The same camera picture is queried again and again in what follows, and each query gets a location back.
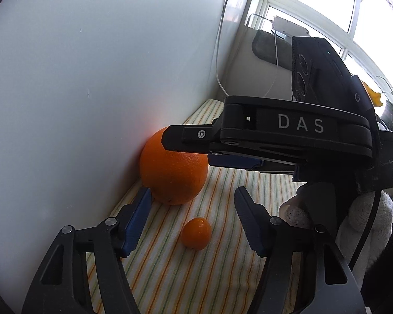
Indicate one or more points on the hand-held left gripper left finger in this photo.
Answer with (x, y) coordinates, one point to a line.
(136, 219)

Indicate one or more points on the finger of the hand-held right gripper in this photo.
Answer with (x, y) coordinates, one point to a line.
(232, 162)
(190, 136)

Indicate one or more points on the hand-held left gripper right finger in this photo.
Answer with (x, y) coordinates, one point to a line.
(249, 219)

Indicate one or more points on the oval orange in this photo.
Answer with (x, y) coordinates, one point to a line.
(170, 178)

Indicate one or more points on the small orange kumquat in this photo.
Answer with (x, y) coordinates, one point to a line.
(196, 234)

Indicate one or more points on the person's right forearm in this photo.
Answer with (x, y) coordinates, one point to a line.
(386, 274)

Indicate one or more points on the person's right hand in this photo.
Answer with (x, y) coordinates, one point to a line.
(363, 222)

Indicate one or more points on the yellow melon rind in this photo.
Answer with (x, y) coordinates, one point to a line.
(375, 98)

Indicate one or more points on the striped cloth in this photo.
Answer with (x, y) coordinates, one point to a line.
(190, 281)

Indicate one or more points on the grey cushion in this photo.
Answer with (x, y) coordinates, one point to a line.
(268, 50)

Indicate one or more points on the white cabinet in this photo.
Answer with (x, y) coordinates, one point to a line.
(85, 88)

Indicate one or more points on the white box device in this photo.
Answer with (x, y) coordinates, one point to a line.
(290, 27)

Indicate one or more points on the white framed window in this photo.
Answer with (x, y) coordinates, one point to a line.
(330, 9)

